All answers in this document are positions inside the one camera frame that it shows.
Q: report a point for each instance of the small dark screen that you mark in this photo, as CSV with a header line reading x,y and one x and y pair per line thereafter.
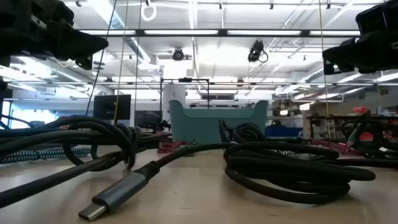
x,y
146,119

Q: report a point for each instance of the blue storage bins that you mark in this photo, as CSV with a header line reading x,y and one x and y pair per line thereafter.
x,y
283,131

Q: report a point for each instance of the teal plastic bin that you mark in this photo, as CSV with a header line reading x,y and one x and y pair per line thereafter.
x,y
202,124

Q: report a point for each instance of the black overhead light bar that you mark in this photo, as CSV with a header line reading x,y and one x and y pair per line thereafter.
x,y
140,32

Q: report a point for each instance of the black computer monitor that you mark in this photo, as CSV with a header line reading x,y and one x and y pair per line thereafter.
x,y
112,107

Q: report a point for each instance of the storage shelf with bins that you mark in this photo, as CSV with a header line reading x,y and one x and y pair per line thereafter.
x,y
326,117

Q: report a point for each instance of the white round column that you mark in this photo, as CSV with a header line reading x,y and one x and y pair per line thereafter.
x,y
174,93

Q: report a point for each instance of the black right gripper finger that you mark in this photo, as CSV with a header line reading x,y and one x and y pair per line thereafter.
x,y
342,54
329,69

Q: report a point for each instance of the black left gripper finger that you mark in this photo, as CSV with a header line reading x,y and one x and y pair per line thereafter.
x,y
87,43
84,63

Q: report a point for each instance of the black ceiling camera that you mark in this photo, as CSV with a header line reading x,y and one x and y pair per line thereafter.
x,y
256,51
178,54

